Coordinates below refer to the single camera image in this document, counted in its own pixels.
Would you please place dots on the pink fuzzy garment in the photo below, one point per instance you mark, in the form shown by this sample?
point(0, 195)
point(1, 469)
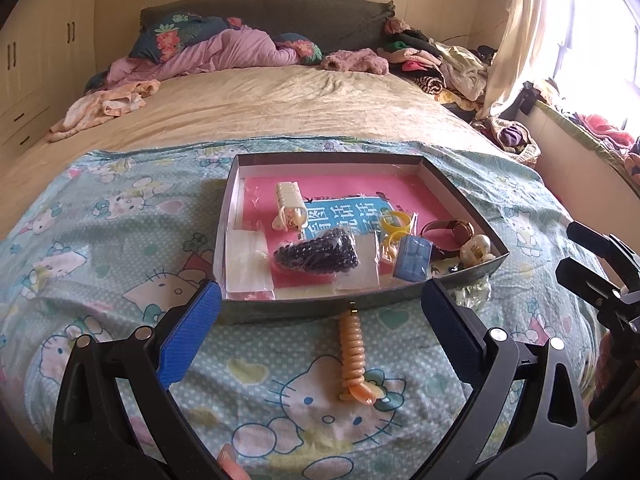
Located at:
point(360, 61)

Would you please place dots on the hello kitty blue bedsheet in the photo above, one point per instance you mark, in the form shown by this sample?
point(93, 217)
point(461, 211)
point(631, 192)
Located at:
point(117, 239)

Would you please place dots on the orange spiral hair clip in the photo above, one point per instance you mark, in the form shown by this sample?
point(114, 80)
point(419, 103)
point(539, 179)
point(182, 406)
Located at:
point(353, 358)

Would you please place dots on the pink book with blue label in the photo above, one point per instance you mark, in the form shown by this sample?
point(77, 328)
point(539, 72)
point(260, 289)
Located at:
point(355, 203)

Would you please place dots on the brown leather wristwatch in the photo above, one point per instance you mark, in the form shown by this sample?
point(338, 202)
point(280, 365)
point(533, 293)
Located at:
point(447, 237)

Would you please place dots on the beige bed cover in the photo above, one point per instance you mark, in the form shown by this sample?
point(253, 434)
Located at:
point(238, 104)

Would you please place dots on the pink cream clothing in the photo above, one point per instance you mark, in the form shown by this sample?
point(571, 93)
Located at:
point(102, 106)

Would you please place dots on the floral dark pillow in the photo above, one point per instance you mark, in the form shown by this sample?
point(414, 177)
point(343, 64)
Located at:
point(174, 32)

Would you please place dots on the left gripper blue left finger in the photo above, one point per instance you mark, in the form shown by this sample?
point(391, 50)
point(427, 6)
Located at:
point(182, 331)

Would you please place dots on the pile of clothes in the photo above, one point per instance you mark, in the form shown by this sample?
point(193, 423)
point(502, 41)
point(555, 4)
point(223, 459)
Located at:
point(452, 75)

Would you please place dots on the dark green headboard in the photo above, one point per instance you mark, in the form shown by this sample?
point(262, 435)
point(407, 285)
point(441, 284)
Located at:
point(331, 24)

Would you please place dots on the dark cardboard tray box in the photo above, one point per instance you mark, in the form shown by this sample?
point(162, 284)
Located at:
point(334, 250)

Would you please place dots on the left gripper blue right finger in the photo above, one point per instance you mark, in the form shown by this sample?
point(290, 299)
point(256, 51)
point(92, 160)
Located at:
point(459, 332)

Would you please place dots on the cream hair claw clip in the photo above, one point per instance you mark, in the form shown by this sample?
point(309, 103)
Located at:
point(291, 209)

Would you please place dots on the purple blanket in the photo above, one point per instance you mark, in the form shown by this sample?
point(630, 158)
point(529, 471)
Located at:
point(232, 48)

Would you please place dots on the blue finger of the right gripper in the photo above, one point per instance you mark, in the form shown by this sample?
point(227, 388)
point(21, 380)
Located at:
point(586, 284)
point(619, 256)

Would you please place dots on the cream curtain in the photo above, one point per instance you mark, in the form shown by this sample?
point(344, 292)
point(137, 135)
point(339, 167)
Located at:
point(535, 29)

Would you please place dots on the left hand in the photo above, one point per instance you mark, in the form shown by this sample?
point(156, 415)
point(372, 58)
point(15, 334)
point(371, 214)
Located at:
point(227, 460)

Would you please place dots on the blue pill box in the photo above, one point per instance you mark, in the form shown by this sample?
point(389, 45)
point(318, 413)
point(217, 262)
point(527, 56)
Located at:
point(413, 261)

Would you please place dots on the basket with purple cloth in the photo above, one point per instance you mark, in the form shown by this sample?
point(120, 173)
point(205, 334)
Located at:
point(514, 139)

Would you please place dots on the white packet in bag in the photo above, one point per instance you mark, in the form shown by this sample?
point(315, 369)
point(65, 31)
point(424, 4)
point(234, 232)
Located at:
point(246, 262)

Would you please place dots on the earring cards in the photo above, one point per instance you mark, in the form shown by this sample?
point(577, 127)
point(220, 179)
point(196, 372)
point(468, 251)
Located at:
point(366, 275)

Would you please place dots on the gold jewelry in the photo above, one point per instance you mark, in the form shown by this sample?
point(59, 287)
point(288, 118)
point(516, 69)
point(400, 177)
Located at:
point(473, 295)

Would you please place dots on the cream wardrobe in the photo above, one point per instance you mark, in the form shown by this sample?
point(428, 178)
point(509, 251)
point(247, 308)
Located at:
point(47, 56)

